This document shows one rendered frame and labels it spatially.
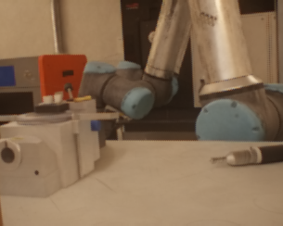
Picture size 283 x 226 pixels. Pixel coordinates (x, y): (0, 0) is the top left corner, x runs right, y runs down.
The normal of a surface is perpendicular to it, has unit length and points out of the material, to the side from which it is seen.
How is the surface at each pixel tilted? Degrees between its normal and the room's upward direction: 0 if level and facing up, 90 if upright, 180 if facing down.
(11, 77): 90
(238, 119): 95
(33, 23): 90
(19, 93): 90
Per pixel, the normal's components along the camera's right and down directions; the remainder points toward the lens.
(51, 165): 0.95, -0.02
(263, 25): -0.35, 0.14
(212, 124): -0.53, 0.23
